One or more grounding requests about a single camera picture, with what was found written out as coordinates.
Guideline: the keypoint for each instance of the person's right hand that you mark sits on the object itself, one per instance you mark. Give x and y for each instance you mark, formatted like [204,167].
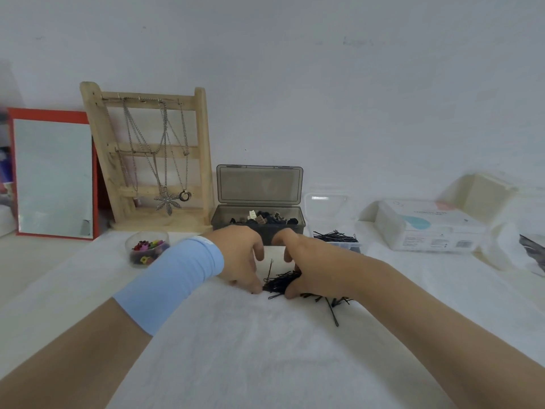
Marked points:
[323,268]

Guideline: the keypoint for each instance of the person's left hand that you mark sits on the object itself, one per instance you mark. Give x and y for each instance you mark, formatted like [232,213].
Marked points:
[236,255]

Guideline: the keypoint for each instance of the person's left thumb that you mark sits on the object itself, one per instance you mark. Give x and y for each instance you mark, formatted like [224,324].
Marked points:
[255,247]

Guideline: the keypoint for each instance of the person's right thumb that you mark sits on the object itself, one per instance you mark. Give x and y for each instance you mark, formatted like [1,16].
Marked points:
[286,247]

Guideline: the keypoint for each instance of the pile of black bobby pins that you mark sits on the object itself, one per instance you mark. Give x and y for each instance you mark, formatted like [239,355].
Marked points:
[281,283]

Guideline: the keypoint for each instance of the person's right forearm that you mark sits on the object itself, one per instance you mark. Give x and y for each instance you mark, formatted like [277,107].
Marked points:
[447,336]

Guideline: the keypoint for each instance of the person's left forearm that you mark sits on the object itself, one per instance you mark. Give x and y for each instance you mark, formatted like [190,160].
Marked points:
[85,357]

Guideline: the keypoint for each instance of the pile of small hair clips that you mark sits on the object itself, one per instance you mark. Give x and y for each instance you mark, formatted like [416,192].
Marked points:
[264,218]

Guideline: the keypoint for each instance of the grey plastic storage box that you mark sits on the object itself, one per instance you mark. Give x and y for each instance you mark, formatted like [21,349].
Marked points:
[259,208]

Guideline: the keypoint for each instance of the bobby pins in clear box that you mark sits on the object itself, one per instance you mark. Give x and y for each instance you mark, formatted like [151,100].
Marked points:
[335,237]

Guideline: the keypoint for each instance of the clear plastic box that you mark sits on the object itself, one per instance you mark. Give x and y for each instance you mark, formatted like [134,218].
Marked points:
[332,221]

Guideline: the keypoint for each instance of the light blue wristband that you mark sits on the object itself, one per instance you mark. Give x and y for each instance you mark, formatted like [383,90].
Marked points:
[170,279]

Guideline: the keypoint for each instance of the clear round container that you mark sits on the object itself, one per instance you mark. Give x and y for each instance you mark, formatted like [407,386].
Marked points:
[149,251]

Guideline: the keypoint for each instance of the colourful small hair clips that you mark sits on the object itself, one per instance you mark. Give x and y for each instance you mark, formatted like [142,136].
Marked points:
[147,250]

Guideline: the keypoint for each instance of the wooden jewellery stand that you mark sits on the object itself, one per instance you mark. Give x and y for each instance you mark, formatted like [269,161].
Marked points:
[149,166]

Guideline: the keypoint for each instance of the white cotton pad packet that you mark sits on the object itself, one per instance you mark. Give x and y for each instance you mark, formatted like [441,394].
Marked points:
[430,227]

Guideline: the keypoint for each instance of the cream plastic container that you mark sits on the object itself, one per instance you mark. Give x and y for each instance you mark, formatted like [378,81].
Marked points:
[489,195]

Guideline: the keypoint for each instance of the red framed mirror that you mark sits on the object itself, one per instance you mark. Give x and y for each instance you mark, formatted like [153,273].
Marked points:
[53,176]

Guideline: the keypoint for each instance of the clear plastic bag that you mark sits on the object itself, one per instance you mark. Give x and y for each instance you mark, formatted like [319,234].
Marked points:
[521,242]

